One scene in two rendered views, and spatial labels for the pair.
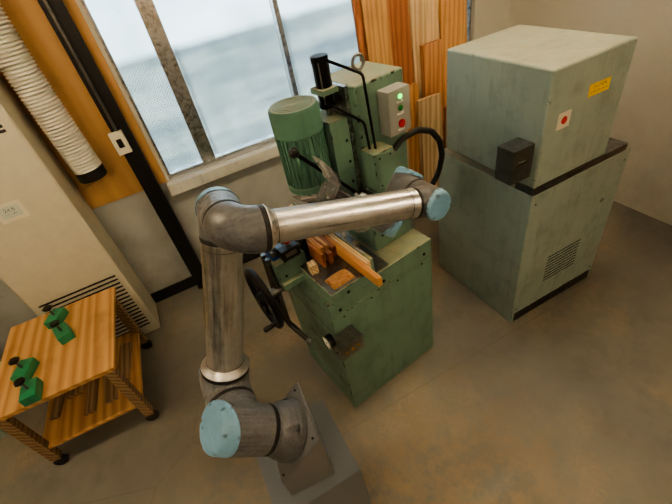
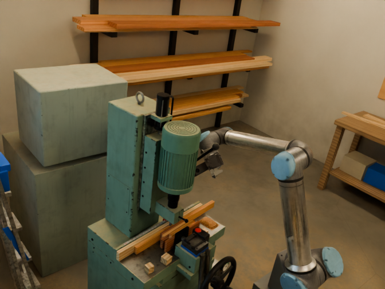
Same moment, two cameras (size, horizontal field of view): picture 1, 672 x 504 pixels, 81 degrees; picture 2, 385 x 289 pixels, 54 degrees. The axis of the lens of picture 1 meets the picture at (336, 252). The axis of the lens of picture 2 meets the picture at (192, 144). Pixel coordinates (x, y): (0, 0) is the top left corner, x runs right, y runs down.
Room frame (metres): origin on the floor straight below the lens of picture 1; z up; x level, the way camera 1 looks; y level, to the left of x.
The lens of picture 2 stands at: (1.93, 1.46, 2.20)
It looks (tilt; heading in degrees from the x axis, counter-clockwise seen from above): 26 degrees down; 245
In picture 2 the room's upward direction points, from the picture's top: 8 degrees clockwise
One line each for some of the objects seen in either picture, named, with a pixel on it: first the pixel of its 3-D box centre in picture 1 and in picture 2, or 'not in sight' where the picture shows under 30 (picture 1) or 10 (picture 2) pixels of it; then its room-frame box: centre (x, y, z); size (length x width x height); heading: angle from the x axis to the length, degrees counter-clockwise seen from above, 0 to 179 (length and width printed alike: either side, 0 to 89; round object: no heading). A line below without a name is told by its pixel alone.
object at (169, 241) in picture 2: (307, 247); (182, 235); (1.30, 0.11, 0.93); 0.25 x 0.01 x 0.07; 27
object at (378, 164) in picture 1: (379, 166); not in sight; (1.30, -0.23, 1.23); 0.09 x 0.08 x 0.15; 118
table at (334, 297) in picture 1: (303, 257); (180, 250); (1.31, 0.14, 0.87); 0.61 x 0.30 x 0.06; 28
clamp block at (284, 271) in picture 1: (284, 259); (193, 252); (1.27, 0.22, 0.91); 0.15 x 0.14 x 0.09; 28
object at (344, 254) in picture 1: (333, 246); (178, 224); (1.28, 0.00, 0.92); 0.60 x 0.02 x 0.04; 28
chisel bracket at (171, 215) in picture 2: not in sight; (169, 211); (1.35, 0.02, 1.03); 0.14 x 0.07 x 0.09; 118
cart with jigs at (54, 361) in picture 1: (80, 368); not in sight; (1.47, 1.52, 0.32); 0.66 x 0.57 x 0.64; 17
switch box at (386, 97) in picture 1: (394, 110); not in sight; (1.36, -0.31, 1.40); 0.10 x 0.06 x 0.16; 118
